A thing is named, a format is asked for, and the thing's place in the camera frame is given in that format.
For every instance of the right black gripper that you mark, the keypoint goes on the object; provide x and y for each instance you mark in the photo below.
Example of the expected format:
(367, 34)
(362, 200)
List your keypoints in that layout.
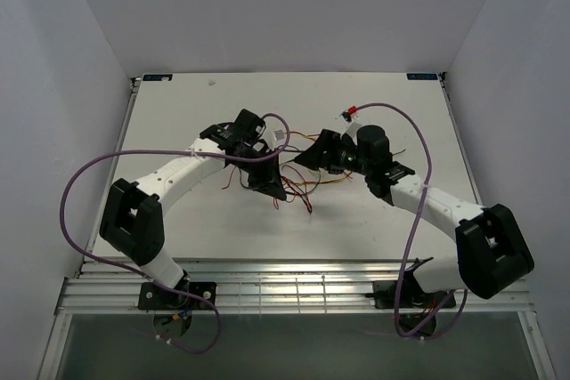
(313, 157)

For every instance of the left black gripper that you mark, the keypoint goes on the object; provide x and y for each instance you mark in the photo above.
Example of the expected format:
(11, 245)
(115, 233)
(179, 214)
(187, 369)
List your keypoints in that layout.
(270, 181)

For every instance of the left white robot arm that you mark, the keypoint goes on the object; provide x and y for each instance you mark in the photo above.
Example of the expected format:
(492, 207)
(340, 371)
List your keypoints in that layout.
(133, 215)

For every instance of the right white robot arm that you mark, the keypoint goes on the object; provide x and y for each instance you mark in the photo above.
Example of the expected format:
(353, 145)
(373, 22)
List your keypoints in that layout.
(490, 250)

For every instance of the right blue logo sticker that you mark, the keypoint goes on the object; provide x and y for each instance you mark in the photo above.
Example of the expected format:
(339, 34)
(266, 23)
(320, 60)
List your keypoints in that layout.
(422, 76)

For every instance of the blue logo sticker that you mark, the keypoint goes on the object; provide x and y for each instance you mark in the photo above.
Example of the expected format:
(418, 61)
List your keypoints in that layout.
(157, 77)
(422, 76)

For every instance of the left blue logo sticker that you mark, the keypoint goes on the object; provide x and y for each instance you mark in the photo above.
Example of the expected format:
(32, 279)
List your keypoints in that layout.
(157, 77)

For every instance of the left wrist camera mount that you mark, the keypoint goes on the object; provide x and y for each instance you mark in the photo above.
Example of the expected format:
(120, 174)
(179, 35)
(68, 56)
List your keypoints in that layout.
(275, 138)

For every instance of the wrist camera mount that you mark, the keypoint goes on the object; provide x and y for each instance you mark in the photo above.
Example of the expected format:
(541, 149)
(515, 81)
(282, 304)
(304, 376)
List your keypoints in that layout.
(352, 122)
(275, 138)

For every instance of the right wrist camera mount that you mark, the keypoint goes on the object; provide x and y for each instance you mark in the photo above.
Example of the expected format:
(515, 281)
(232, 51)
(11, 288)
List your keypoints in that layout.
(352, 122)

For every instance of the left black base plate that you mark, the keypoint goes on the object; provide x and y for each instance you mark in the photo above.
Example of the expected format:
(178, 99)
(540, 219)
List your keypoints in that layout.
(191, 296)

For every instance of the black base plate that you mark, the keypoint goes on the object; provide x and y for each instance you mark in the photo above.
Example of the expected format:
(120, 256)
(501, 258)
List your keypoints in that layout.
(191, 296)
(383, 294)

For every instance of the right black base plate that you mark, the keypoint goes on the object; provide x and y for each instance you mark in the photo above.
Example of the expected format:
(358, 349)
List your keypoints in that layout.
(383, 294)

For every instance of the aluminium rail frame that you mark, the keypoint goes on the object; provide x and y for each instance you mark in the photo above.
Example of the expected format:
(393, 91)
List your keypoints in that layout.
(313, 289)

